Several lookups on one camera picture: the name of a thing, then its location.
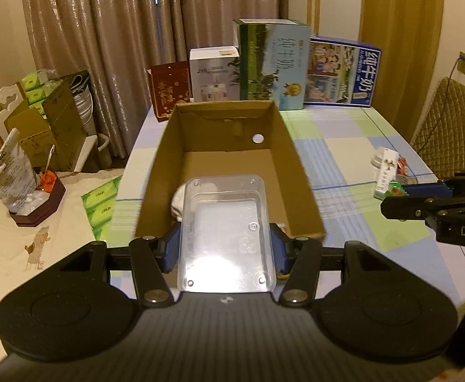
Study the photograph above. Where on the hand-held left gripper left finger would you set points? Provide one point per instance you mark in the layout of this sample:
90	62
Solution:
171	246

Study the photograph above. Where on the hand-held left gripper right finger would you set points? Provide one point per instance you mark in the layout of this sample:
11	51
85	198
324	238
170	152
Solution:
278	246

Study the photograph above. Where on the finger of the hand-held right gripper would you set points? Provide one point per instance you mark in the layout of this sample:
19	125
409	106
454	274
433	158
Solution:
411	208
427	189

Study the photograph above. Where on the red snack packet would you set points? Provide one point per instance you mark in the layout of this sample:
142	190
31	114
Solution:
402	166

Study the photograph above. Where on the long white green box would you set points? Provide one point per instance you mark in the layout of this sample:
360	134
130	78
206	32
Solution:
385	175

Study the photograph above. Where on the white sock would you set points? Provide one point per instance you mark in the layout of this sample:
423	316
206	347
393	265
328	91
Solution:
178	203

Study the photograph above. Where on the clear plastic container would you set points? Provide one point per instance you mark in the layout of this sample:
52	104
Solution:
226	227

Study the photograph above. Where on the cardboard box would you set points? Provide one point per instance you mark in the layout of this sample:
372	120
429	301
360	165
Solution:
224	131

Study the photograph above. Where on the small green packet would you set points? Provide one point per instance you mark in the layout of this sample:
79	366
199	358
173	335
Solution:
396	189

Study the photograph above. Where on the chair with quilted cover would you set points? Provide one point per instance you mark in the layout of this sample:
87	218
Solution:
451	127

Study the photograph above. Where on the checked tablecloth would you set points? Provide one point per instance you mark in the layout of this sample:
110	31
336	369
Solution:
347	159

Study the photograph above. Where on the flat green tissue pack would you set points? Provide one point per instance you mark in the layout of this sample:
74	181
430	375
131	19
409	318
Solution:
103	203

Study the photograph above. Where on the white plastic bin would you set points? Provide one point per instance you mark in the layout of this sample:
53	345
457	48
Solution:
87	149

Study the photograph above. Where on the dark wooden tray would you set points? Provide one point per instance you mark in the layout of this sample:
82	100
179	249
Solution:
43	207

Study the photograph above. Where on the blue milk carton box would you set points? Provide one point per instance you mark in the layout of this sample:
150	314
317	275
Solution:
342	71

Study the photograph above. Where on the cartoon printed bed sheet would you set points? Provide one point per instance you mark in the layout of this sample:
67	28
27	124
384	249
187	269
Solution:
25	254

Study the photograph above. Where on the metal spoon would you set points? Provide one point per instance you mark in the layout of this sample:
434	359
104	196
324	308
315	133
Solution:
50	157

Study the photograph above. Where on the red gift box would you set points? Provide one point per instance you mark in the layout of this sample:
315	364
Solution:
169	89

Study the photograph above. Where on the brown carton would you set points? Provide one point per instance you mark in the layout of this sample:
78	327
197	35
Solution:
61	127

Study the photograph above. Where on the printed silver bag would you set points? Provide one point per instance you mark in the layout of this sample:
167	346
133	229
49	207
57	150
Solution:
12	175

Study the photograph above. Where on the white humidifier box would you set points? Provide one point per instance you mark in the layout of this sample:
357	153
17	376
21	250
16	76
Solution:
212	73

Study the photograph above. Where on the green milk carton box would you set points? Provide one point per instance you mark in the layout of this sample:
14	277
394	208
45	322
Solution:
272	63

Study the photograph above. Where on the beige curtain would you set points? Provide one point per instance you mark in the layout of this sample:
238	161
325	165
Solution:
117	47

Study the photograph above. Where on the stack of green tissue packs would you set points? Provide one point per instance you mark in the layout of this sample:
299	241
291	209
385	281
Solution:
35	87

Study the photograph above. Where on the wooden slat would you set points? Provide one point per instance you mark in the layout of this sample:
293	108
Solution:
314	12

